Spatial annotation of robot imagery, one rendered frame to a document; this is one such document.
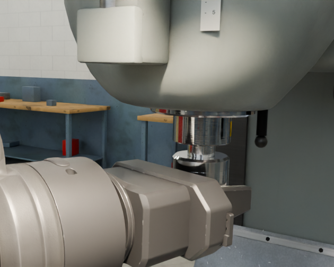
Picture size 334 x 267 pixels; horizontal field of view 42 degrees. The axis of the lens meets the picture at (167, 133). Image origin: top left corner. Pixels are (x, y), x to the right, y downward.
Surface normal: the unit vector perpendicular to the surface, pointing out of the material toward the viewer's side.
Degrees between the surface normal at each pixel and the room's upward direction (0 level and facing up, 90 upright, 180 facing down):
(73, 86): 90
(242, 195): 90
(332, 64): 135
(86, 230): 72
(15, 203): 45
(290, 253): 63
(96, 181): 37
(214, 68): 110
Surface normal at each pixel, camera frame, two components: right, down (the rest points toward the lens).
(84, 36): -0.50, 0.11
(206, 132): 0.09, 0.15
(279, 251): -0.44, -0.35
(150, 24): 0.87, 0.09
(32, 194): 0.44, -0.70
